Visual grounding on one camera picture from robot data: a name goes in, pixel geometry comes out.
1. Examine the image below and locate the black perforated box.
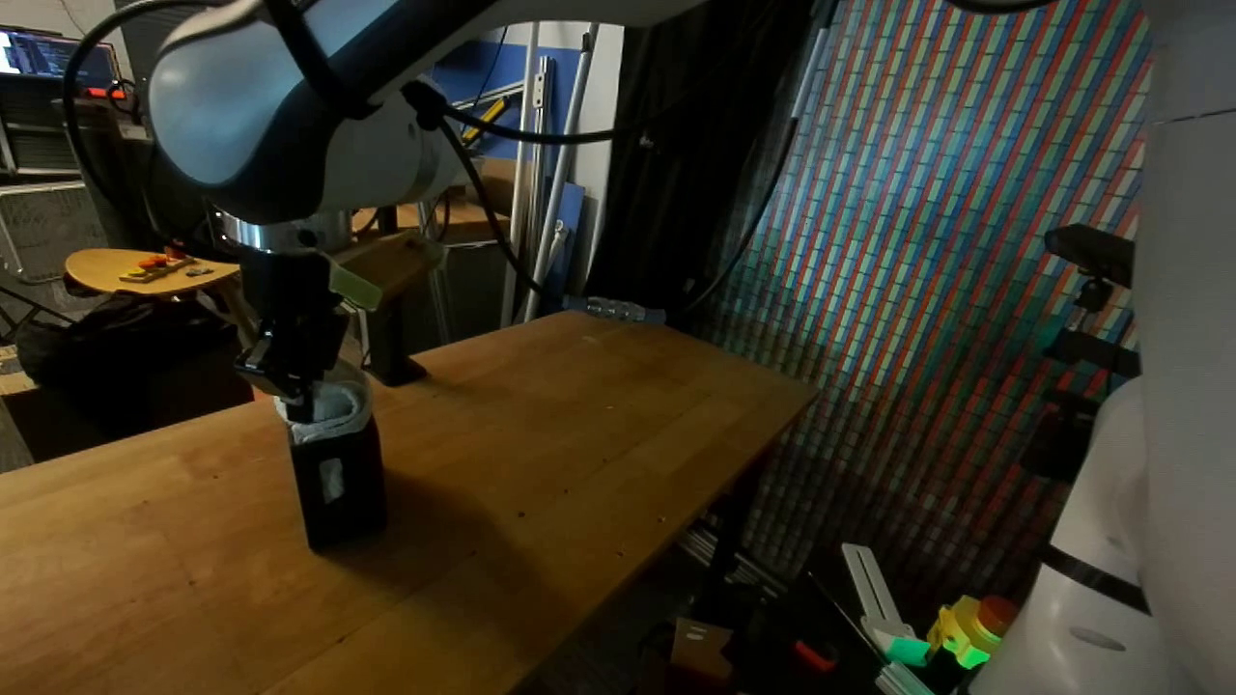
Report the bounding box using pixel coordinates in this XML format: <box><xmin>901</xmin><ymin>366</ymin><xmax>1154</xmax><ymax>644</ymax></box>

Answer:
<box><xmin>289</xmin><ymin>415</ymin><xmax>386</xmax><ymax>551</ymax></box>

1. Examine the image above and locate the black vertical pole stand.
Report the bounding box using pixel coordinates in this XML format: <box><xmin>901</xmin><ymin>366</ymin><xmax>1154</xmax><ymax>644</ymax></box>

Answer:
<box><xmin>368</xmin><ymin>239</ymin><xmax>426</xmax><ymax>387</ymax></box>

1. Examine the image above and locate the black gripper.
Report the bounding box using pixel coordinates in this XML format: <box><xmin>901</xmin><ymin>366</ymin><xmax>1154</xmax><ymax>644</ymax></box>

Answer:
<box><xmin>241</xmin><ymin>250</ymin><xmax>344</xmax><ymax>387</ymax></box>

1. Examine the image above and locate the round wooden stool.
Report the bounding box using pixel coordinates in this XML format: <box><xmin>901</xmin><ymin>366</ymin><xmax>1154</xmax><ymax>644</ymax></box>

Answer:
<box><xmin>65</xmin><ymin>249</ymin><xmax>241</xmax><ymax>317</ymax></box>

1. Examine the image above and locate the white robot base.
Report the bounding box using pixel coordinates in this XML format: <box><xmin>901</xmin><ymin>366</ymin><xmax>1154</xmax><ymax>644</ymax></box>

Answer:
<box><xmin>965</xmin><ymin>0</ymin><xmax>1236</xmax><ymax>695</ymax></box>

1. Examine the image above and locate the light blue cloth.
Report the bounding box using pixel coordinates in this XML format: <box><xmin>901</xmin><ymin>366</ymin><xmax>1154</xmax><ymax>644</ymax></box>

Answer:
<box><xmin>276</xmin><ymin>365</ymin><xmax>371</xmax><ymax>443</ymax></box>

